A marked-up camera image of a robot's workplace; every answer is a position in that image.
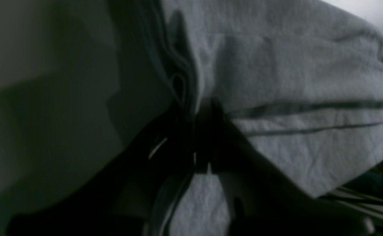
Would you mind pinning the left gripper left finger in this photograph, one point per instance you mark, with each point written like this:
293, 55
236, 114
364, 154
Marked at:
119, 199

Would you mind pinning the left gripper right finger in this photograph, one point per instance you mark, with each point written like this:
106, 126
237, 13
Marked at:
262, 200

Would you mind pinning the grey T-shirt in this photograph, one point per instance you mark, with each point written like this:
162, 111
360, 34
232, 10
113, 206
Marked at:
302, 80

